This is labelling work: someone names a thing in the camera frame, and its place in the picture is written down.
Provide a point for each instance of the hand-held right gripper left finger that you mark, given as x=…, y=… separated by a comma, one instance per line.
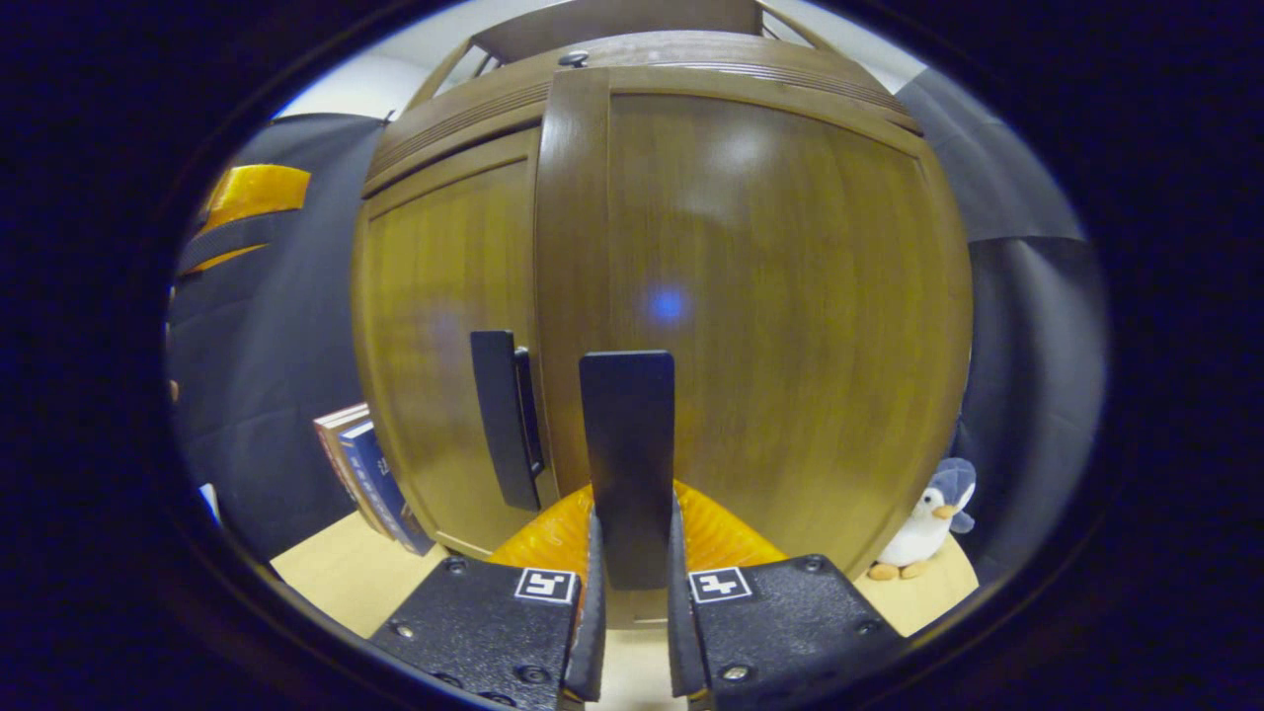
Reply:
x=592, y=632

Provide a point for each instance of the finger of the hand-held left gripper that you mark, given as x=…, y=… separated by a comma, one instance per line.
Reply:
x=252, y=188

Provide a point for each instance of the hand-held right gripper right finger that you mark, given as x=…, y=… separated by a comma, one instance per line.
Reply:
x=679, y=632

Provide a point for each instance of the wooden double-door shoe cabinet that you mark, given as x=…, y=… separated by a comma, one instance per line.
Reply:
x=632, y=15

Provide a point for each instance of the wooden cabinet drawer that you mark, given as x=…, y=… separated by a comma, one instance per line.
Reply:
x=454, y=118

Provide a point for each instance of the dark blue book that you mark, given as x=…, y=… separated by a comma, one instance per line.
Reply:
x=380, y=484

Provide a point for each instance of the plush penguin toy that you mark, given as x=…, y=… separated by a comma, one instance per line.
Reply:
x=923, y=528

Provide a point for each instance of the black drawer knob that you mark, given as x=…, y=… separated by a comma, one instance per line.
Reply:
x=573, y=58

